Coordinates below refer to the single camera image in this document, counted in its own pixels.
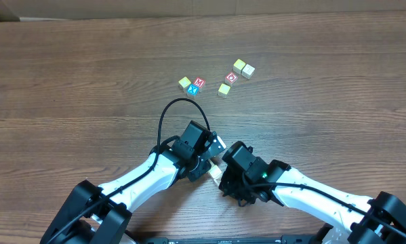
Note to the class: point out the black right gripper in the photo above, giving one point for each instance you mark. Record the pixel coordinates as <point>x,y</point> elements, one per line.
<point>230,185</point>

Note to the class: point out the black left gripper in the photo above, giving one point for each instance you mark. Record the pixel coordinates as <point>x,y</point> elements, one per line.
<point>202,163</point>

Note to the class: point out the yellow S wooden block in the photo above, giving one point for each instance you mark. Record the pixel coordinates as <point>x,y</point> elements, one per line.
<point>215,172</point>

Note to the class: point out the leaf picture wooden block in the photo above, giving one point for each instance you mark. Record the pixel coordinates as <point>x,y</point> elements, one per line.
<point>217,181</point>

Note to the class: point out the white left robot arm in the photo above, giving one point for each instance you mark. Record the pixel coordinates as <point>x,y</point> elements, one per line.
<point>100,214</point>

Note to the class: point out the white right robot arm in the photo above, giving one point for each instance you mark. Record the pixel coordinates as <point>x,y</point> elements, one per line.
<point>349,218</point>

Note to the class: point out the blue X wooden block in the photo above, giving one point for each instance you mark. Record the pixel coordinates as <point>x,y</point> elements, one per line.
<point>192,91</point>

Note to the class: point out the red M wooden block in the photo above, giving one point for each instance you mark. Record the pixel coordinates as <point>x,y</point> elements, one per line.
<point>200,83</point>

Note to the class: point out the yellow block beside M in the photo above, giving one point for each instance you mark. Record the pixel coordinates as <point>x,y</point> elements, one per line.
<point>183,83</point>

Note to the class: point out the red top wooden block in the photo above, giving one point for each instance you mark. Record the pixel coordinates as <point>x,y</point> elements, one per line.
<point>231,78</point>

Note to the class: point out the plain cream wooden block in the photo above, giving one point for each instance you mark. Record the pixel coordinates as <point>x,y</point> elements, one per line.
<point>248,71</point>

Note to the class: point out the yellow top wooden block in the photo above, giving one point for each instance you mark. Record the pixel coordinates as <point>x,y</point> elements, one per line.
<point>238,66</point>

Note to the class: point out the cardboard backdrop panel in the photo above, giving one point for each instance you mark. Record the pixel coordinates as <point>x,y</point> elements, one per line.
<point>13,10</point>

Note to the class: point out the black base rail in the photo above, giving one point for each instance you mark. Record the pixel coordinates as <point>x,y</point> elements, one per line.
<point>285,239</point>

